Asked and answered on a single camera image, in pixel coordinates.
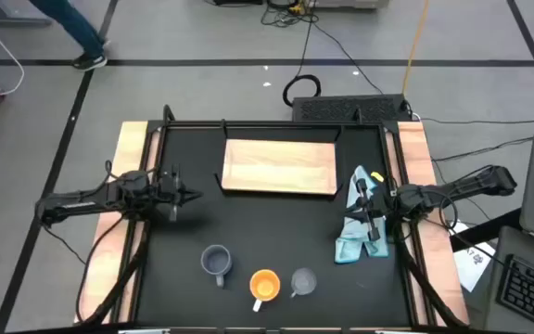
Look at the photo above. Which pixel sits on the white paper sheet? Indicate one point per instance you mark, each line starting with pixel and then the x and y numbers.
pixel 473 266

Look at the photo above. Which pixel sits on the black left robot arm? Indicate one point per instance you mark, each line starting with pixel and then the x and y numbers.
pixel 86 200

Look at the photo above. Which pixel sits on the small yellow tag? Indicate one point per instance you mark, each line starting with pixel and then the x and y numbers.
pixel 377 176

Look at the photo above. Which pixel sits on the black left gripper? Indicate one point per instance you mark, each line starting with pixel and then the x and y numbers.
pixel 167 190

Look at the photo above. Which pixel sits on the wooden shelf with black frame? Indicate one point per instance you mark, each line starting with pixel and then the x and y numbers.
pixel 278 167

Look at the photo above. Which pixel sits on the black perforated computer case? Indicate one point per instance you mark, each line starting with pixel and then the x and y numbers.
pixel 346 109

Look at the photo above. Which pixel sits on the orange and white mug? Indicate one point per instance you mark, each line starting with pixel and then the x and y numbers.
pixel 264 285

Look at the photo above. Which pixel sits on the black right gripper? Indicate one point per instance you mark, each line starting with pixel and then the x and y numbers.
pixel 378 204

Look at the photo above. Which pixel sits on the black metal rig frame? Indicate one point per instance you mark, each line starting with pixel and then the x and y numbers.
pixel 271 124

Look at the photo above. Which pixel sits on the person's legs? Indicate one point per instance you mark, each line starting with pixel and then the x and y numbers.
pixel 79 28

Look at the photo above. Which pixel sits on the small clear glass cup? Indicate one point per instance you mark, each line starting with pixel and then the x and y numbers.
pixel 304 280

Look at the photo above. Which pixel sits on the black keyboard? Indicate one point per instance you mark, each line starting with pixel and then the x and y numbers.
pixel 533 292

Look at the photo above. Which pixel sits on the grey mug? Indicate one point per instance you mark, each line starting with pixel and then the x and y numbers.
pixel 216 260

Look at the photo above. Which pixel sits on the grey desk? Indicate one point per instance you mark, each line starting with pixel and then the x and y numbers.
pixel 496 301

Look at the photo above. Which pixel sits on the grey metal floor stand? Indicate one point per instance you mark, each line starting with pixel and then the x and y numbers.
pixel 7 20

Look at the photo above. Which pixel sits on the grey box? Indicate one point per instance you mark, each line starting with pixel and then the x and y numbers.
pixel 350 3

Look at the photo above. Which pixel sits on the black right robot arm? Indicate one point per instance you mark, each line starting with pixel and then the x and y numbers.
pixel 457 189

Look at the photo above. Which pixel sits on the light blue cloth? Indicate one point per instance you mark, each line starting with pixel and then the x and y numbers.
pixel 352 241

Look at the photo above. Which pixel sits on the black desk leg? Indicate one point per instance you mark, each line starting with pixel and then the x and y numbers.
pixel 485 232

